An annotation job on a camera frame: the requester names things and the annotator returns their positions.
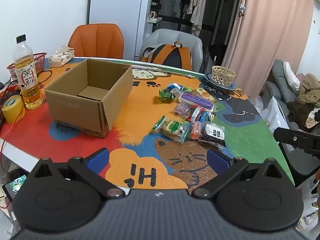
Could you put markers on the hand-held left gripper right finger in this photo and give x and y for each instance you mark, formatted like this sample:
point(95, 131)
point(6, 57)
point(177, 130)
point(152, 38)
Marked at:
point(217, 159)

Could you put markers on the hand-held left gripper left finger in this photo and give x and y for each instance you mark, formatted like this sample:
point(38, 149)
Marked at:
point(98, 158)

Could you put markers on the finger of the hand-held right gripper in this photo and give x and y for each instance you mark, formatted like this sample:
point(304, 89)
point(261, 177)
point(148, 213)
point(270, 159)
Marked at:
point(292, 137)

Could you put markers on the black seed snack packet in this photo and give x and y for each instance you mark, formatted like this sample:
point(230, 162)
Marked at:
point(215, 135)

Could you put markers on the small orange red snack packet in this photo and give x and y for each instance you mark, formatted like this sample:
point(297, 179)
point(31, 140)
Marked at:
point(195, 130)

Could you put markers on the red and white snack packet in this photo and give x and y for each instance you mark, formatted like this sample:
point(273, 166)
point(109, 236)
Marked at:
point(196, 113)

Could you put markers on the brown cardboard box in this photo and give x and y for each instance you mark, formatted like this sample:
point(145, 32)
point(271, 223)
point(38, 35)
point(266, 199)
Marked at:
point(75, 110)

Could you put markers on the green label bread packet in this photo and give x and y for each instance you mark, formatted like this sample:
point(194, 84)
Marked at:
point(172, 128)

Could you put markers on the clear purple snack packet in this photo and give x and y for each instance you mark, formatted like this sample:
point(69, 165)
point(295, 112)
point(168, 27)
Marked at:
point(182, 110)

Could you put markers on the long purple snack package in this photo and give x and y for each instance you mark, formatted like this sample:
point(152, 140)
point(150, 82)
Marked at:
point(197, 100)

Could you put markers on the yellow nut snack packet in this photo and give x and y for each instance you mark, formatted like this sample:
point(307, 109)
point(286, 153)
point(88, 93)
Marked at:
point(203, 93)

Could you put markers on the green candy packet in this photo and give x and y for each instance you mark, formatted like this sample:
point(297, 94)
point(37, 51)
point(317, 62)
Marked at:
point(166, 95)

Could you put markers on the white plastic bag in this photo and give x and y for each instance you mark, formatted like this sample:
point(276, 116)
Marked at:
point(273, 115)

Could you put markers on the pile of clothes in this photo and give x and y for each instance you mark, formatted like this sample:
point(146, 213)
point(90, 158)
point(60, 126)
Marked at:
point(308, 87)

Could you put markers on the white bag with red print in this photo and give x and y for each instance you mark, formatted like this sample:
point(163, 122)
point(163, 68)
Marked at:
point(307, 192)

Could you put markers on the white pillow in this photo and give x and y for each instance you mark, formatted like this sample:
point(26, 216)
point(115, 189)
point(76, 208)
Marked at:
point(291, 76)

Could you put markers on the grey sofa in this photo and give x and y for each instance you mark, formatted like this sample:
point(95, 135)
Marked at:
point(280, 75)

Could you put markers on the blue ceramic plate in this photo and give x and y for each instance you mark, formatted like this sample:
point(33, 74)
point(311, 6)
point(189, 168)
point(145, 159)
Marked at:
point(208, 80)

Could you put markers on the woven bamboo basket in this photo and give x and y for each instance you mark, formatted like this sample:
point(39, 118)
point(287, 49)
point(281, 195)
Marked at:
point(222, 77)

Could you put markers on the phone with lit screen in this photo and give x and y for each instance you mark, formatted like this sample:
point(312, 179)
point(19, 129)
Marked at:
point(15, 185)

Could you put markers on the yellow tape roll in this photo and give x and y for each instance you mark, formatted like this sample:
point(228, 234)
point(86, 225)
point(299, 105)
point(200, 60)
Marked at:
point(13, 112)

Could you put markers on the yellow tea bottle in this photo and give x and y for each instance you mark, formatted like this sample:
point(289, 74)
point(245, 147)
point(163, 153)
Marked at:
point(27, 80)

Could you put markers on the dark suitcase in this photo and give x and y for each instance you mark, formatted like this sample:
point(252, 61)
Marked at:
point(217, 52)

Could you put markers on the patterned tissue pack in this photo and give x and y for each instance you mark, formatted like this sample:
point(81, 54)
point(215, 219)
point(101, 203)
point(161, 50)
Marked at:
point(61, 57)

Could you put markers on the pink curtain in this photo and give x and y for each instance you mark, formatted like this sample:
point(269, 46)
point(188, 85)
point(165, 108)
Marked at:
point(270, 30)

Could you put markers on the orange and black backpack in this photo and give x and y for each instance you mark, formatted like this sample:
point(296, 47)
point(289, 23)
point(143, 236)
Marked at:
point(170, 57)

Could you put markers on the red plastic basket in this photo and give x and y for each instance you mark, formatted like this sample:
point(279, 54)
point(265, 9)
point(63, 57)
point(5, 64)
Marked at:
point(37, 60)

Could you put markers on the orange chair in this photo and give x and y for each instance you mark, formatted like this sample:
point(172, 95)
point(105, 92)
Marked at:
point(97, 40)

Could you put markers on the grey chair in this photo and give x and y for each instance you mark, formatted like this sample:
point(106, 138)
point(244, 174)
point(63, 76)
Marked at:
point(170, 36)

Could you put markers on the white shelf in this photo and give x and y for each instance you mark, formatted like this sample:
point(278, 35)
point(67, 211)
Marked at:
point(153, 18)

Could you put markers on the white hanging garment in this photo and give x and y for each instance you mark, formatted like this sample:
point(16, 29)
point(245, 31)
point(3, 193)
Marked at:
point(201, 10)

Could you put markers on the white fridge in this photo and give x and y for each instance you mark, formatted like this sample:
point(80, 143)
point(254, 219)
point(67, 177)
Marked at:
point(115, 5)

